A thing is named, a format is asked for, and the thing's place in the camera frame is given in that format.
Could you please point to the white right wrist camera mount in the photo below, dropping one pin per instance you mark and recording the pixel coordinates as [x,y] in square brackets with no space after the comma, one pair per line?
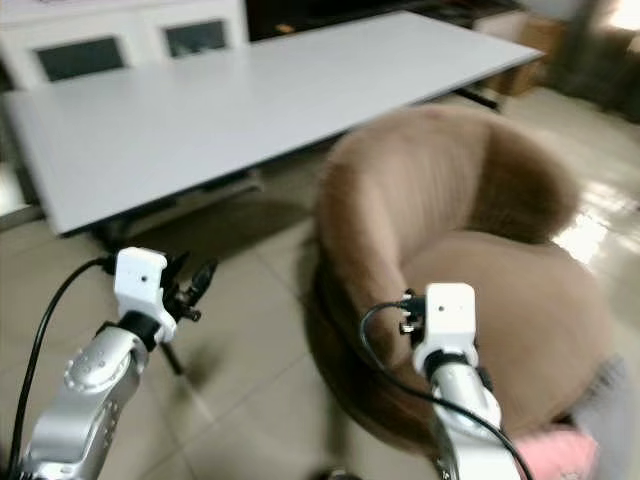
[450,315]

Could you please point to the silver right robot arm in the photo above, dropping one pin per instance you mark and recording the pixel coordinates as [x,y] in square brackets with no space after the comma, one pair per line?
[470,420]

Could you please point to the brown round sofa chair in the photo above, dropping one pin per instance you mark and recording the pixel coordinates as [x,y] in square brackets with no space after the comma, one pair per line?
[390,190]

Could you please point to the pink pillow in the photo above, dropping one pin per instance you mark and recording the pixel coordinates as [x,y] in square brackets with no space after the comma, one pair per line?
[560,455]

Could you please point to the white cabinet with dark panels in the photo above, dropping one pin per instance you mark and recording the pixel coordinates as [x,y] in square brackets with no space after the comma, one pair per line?
[120,25]

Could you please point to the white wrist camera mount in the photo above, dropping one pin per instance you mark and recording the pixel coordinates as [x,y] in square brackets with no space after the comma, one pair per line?
[450,315]
[140,280]

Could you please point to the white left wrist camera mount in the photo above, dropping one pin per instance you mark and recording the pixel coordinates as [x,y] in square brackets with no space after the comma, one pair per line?
[140,280]

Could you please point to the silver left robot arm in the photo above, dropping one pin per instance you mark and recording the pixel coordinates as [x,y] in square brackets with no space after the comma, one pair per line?
[85,380]

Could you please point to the white rectangular table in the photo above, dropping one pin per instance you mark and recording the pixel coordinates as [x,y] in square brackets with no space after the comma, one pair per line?
[250,110]

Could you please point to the brown cardboard box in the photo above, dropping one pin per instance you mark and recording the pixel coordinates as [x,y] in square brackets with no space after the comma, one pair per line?
[525,45]

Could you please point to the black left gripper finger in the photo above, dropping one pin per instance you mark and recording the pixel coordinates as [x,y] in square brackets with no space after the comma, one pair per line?
[177,270]
[205,278]

